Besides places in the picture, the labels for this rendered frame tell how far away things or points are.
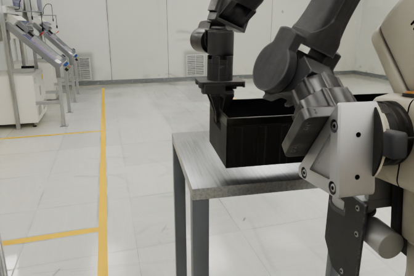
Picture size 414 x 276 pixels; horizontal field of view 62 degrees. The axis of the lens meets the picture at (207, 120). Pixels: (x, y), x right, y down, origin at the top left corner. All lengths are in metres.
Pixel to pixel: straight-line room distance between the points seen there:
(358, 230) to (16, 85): 4.23
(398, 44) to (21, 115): 4.34
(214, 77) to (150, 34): 6.81
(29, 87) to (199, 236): 3.83
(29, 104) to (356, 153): 4.30
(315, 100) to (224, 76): 0.33
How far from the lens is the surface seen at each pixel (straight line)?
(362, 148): 0.44
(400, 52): 0.55
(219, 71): 0.74
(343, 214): 0.65
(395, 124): 0.47
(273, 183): 0.87
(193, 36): 0.82
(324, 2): 0.54
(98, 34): 7.48
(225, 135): 0.73
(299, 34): 0.51
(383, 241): 0.61
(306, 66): 0.50
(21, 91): 4.55
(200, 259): 0.92
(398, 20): 0.56
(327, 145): 0.45
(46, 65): 5.93
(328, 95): 0.46
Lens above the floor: 1.16
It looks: 15 degrees down
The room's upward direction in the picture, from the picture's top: straight up
